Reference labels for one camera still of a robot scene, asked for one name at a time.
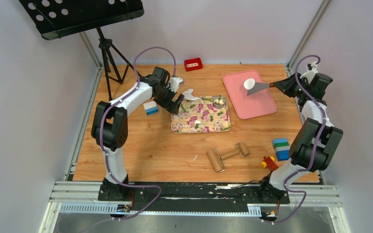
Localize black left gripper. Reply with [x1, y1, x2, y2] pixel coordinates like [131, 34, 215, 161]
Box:
[154, 84, 185, 116]

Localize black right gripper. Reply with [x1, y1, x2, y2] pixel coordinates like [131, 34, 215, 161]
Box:
[273, 72, 310, 98]

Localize floral yellow tray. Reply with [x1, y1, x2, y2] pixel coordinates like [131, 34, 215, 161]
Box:
[170, 96, 231, 133]

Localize pink tray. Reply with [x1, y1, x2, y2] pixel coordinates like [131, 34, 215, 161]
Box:
[222, 70, 278, 119]

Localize metal scraper wooden handle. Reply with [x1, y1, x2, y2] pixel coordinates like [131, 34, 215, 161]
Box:
[247, 82, 274, 96]

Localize wooden rolling pin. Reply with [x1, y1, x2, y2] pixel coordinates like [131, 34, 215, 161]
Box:
[206, 143, 250, 173]

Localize white dough ball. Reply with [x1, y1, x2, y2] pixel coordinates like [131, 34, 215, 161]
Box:
[182, 89, 202, 101]

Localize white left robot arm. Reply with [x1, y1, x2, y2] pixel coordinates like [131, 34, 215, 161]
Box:
[91, 67, 184, 200]

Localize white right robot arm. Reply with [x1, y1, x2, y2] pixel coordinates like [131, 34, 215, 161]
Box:
[258, 73, 343, 203]

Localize white and blue toy block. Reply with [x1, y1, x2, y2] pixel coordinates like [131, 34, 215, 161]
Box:
[143, 101, 159, 116]

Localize blue green stacked blocks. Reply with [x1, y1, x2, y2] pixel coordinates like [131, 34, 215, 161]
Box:
[272, 138, 290, 161]

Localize red yellow toy block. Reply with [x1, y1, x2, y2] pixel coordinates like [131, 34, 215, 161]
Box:
[260, 156, 279, 171]

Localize black music stand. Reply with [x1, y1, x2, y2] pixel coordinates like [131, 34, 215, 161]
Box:
[20, 0, 144, 100]

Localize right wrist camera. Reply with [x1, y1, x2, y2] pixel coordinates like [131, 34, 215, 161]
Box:
[301, 62, 318, 84]

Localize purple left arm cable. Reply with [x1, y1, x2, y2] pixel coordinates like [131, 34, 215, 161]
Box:
[55, 46, 177, 233]

